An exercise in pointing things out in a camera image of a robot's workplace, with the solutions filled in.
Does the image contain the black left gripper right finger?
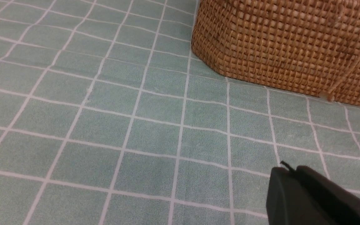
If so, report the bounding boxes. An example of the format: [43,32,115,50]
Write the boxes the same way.
[295,166,360,225]

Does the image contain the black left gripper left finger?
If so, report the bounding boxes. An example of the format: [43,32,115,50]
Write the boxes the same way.
[266,161,336,225]

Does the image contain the woven wicker basket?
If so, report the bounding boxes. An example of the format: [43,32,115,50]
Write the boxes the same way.
[191,0,360,106]

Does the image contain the green checked tablecloth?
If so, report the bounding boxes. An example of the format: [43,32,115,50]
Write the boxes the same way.
[0,0,360,225]

